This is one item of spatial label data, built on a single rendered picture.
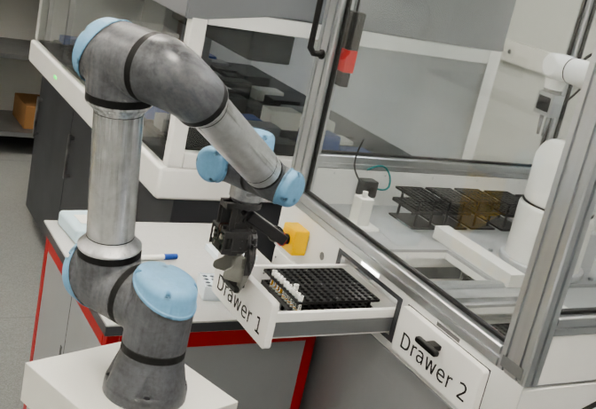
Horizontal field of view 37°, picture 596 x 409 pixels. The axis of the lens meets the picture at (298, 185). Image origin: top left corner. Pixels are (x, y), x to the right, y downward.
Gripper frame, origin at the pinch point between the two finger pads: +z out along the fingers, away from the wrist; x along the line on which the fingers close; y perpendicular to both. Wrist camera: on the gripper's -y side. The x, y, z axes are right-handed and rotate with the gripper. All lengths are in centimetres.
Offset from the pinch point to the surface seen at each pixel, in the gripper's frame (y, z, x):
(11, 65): -36, 46, -415
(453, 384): -33, 5, 39
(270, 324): -1.7, 2.5, 14.5
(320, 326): -15.7, 4.4, 12.9
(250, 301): -1.3, 1.8, 5.2
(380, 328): -32.4, 5.9, 12.9
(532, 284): -35, -23, 50
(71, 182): -17, 45, -191
